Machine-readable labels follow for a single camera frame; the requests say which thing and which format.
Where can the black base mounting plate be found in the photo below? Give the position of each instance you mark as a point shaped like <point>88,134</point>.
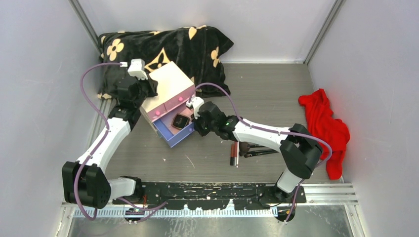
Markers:
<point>213,196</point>

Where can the black makeup brush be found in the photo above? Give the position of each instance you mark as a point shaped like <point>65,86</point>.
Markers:
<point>259,153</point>

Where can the black square compact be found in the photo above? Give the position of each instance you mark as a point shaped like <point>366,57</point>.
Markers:
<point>180,121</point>

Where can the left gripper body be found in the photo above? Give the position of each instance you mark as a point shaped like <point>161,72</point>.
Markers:
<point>146,90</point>

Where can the pink drawer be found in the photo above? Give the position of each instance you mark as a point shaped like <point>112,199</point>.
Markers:
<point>157,112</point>
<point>178,98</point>

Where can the white drawer organizer box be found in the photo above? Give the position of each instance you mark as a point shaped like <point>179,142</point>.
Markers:
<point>171,79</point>

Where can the black floral plush blanket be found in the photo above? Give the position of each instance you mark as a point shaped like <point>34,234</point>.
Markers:
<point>195,50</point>

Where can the red makeup pencil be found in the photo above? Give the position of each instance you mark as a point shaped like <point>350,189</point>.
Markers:
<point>233,154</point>

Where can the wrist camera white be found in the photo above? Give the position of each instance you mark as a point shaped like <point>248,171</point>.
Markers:
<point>194,103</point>
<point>136,68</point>

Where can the red cloth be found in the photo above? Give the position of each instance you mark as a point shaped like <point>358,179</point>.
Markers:
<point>321,124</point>

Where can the large powder brush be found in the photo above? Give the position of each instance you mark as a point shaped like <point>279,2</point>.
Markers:
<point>245,147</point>

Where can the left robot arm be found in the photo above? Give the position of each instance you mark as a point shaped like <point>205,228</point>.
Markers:
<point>84,180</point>

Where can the white makeup pencil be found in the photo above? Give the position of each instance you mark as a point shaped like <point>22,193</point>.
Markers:
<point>236,159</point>

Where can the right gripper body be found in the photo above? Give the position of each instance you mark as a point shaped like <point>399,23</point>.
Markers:
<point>203,127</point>

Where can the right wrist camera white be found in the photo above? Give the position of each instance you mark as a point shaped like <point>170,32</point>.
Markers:
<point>194,103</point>

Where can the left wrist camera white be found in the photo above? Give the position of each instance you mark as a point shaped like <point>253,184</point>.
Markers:
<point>136,68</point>

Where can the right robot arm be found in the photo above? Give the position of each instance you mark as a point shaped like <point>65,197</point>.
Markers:
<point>300,151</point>

